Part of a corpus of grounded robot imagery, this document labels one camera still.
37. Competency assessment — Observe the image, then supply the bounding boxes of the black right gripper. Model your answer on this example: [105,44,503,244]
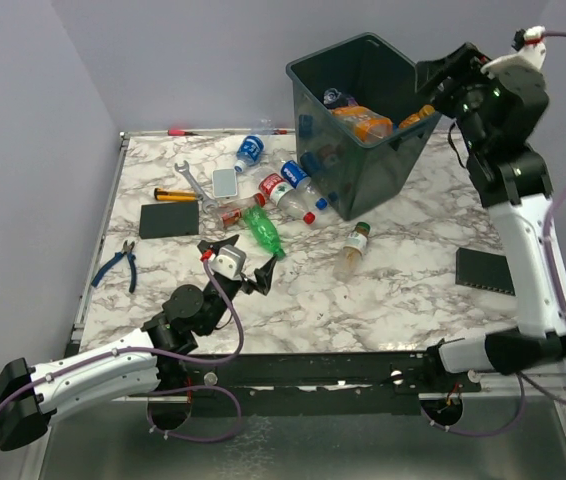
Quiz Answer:
[413,40,498,156]

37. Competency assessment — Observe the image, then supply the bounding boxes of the orange juice bottle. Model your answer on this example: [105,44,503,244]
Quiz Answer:
[398,104,436,129]

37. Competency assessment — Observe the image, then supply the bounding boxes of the green plastic bottle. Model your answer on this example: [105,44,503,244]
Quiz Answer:
[242,205,286,259]

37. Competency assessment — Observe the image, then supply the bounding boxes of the red cap bottle small label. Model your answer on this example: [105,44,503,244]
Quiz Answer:
[212,193,266,230]

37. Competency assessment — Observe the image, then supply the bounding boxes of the red label water bottle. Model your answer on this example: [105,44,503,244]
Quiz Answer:
[258,173,315,225]

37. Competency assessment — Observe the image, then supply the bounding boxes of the large orange label bottle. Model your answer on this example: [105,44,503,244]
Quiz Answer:
[331,105,394,144]

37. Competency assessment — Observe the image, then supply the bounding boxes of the green cap tea bottle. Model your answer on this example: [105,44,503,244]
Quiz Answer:
[333,222,371,282]

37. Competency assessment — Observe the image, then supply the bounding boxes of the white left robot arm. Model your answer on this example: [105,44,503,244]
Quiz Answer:
[0,237,278,451]

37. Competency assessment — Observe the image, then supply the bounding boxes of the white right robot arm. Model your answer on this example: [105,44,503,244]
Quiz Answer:
[415,43,566,391]

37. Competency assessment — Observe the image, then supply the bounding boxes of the dark green plastic bin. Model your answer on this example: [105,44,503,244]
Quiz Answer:
[286,33,441,220]

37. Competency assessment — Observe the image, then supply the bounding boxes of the pepsi bottle beside bin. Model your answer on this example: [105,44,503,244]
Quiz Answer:
[280,160,328,211]

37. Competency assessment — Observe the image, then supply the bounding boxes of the silver wrench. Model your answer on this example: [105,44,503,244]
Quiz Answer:
[174,161,219,213]

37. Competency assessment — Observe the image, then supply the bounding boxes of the white grey power bank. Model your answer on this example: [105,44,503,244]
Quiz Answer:
[212,168,238,199]

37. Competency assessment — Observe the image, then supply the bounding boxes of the black flat box left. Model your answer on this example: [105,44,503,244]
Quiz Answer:
[139,201,199,239]

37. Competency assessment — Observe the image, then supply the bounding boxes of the yellow utility knife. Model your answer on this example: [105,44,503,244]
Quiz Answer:
[153,188,199,202]

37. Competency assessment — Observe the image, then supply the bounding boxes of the blue label bottle far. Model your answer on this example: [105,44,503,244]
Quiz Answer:
[234,135,264,173]

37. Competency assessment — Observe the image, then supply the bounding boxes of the red screwdriver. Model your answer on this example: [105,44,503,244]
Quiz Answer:
[166,129,198,137]

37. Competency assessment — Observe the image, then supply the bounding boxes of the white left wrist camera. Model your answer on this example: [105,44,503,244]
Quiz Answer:
[210,245,247,281]

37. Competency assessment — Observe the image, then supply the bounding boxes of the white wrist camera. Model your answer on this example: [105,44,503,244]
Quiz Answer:
[210,245,247,281]
[481,26,547,76]

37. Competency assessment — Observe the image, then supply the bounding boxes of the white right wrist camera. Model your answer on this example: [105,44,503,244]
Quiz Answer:
[481,26,547,76]

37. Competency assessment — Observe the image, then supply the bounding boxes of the blue handled pliers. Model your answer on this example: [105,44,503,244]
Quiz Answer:
[90,240,137,293]

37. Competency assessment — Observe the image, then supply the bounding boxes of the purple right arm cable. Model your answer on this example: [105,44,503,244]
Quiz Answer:
[420,29,566,436]

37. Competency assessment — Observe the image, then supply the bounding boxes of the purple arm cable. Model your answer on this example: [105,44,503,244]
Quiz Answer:
[0,254,247,444]
[420,29,566,436]

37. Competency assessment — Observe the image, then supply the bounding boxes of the black network switch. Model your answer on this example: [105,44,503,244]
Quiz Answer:
[455,247,515,296]

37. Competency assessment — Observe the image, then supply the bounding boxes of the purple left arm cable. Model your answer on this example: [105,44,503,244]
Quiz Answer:
[0,254,247,444]

